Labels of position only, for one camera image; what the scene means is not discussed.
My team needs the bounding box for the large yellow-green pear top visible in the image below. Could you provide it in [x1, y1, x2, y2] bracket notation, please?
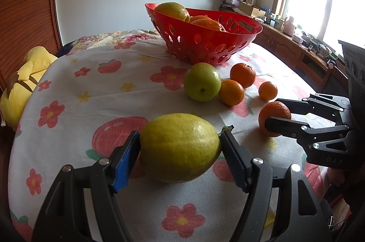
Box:
[155, 2, 190, 22]

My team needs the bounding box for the wooden headboard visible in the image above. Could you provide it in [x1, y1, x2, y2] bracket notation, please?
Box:
[1, 0, 62, 89]

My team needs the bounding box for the floral fruit print bedsheet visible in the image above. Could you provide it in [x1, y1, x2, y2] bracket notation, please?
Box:
[8, 31, 330, 241]

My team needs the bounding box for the cardboard box on cabinet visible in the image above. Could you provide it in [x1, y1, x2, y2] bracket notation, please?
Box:
[238, 2, 265, 18]

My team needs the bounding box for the small green round fruit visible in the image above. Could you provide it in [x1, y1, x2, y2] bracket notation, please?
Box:
[183, 63, 222, 102]

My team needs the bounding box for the mandarin hidden behind pear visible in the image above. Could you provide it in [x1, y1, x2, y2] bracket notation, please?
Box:
[218, 79, 244, 106]

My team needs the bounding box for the large yellow-green pear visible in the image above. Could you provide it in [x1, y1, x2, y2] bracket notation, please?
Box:
[155, 2, 190, 22]
[140, 113, 222, 183]

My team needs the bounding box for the red perforated plastic basket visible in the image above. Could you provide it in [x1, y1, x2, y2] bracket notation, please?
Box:
[145, 3, 263, 66]

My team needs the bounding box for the grey speaker device right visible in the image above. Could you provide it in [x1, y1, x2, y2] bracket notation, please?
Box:
[338, 40, 365, 120]

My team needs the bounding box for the large yellow-green pear front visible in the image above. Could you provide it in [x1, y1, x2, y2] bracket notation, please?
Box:
[140, 113, 222, 183]

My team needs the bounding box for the mandarin orange medium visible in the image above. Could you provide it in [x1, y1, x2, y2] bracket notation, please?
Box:
[258, 101, 291, 137]

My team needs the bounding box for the wooden chair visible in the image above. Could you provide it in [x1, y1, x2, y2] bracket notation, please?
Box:
[295, 53, 333, 92]

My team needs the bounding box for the yellow plush toy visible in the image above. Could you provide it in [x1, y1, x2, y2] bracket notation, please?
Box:
[1, 46, 57, 131]

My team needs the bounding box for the small mandarin right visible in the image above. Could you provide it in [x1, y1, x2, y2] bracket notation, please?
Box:
[259, 81, 278, 101]

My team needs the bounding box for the large orange in basket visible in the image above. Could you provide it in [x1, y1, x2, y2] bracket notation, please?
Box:
[189, 16, 226, 32]

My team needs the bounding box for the white pink bottle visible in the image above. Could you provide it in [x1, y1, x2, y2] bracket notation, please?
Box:
[283, 16, 296, 37]

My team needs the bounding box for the wooden cabinet under window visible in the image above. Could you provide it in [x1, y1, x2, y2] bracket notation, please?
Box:
[219, 6, 343, 91]

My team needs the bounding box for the mandarin orange behind apple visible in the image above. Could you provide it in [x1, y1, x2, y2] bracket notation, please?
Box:
[229, 63, 256, 88]

